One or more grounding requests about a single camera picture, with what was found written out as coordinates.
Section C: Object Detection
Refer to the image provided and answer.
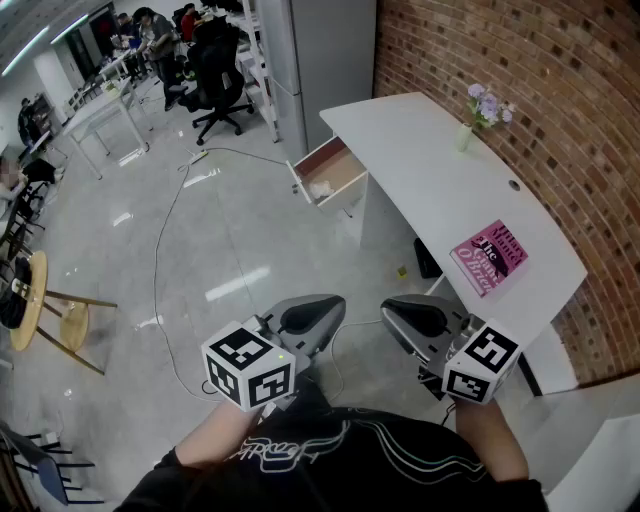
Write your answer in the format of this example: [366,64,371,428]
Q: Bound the black office chair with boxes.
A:
[178,17,256,147]

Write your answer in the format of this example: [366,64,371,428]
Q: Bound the white drawer with brown inside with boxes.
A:
[285,134,370,215]

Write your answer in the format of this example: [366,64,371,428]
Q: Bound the person's left forearm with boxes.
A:
[174,399,267,469]

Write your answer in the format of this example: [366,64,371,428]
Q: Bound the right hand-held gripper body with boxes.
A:
[380,293,522,405]

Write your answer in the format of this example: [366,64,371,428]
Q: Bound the black box under desk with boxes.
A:
[413,237,444,280]

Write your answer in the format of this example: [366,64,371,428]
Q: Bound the tall grey cabinet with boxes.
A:
[254,0,378,162]

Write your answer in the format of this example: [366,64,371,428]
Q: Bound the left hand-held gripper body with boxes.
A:
[201,293,347,413]

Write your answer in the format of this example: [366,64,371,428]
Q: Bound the ceiling light strip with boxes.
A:
[49,13,92,45]
[0,24,52,77]

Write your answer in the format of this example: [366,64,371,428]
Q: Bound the white desk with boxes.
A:
[318,91,589,396]

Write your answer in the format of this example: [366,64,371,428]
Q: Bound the white long table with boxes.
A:
[62,76,152,181]

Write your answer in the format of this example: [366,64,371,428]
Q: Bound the black metal chair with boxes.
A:
[0,178,47,264]

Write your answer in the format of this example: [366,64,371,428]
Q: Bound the white shelf rack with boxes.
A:
[224,0,281,144]

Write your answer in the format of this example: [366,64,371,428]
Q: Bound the person's black printed shirt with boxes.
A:
[114,374,551,512]

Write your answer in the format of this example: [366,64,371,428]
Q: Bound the round wooden table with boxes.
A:
[8,249,119,377]

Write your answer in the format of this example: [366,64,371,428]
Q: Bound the black device on wooden table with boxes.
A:
[0,256,34,331]

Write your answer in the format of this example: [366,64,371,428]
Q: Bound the pink book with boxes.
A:
[448,218,530,300]

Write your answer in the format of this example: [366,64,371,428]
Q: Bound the person's right forearm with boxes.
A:
[452,397,531,484]

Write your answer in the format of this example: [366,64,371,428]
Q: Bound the black folding chair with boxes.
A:
[0,419,107,507]

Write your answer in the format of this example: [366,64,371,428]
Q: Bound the purple flower bouquet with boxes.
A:
[465,82,517,131]

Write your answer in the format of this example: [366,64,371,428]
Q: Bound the long white floor cable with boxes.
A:
[151,147,289,404]

